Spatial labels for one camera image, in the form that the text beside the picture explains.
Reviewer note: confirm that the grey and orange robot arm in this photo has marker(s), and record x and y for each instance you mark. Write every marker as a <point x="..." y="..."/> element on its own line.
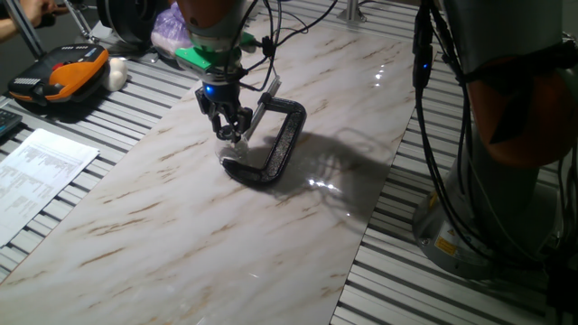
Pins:
<point x="496" y="36"/>

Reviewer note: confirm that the silver tripod leg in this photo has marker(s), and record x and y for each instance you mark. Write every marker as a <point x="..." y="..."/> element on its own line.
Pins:
<point x="81" y="22"/>

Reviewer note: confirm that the black C-clamp with steel screw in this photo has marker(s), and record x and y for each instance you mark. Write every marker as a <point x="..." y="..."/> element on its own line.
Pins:
<point x="275" y="162"/>

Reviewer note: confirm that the small white rounded object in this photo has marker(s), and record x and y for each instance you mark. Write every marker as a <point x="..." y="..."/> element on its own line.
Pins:
<point x="116" y="74"/>

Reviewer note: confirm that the silver upright post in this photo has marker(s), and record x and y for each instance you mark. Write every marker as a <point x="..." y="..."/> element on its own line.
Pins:
<point x="351" y="11"/>

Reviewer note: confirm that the person's forearm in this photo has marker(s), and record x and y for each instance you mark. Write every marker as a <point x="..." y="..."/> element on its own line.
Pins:
<point x="9" y="28"/>

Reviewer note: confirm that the large black round object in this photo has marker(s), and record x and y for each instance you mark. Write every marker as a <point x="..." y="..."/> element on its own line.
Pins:
<point x="126" y="18"/>

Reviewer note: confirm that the grey metal strut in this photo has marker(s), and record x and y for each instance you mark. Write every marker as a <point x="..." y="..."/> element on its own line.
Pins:
<point x="25" y="27"/>

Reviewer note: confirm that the person's hand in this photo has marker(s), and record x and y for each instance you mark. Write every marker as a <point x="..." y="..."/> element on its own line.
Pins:
<point x="36" y="9"/>

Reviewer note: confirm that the marble pattern board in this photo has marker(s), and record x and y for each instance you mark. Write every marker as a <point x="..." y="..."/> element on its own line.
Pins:
<point x="180" y="225"/>

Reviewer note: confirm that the purple plastic bag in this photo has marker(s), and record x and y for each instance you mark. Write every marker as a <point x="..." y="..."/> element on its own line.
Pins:
<point x="169" y="31"/>

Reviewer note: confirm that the orange and black teach pendant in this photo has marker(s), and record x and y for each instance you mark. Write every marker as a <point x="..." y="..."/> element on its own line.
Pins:
<point x="68" y="74"/>

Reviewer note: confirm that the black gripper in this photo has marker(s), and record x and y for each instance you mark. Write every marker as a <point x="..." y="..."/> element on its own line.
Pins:
<point x="221" y="97"/>

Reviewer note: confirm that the small clear glass jar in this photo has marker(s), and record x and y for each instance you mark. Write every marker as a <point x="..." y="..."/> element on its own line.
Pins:
<point x="235" y="151"/>

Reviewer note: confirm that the white printed paper sheet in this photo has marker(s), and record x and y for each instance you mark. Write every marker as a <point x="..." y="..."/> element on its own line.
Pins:
<point x="36" y="176"/>

